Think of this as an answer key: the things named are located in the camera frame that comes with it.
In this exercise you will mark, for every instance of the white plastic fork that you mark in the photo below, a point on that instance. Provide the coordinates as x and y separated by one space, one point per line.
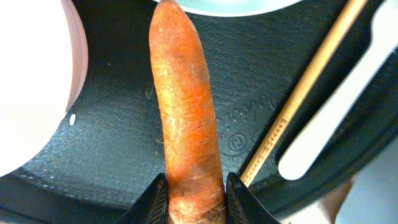
309 143

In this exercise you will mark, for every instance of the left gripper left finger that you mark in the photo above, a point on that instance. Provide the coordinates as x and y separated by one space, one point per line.
151 207

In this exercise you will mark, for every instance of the wooden chopstick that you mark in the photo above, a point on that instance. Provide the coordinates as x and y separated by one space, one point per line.
329 45

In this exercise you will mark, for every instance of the light grey plate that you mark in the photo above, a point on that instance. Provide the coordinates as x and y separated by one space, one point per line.
233 8

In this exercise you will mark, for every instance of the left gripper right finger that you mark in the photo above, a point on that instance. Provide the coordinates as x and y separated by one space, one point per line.
242 206

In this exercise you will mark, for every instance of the pink bowl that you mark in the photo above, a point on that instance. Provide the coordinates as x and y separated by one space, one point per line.
44 62

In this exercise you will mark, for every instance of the round black serving tray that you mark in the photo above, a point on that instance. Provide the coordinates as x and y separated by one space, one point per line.
93 171

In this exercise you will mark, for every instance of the orange carrot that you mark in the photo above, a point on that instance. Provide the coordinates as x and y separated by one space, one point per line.
182 82

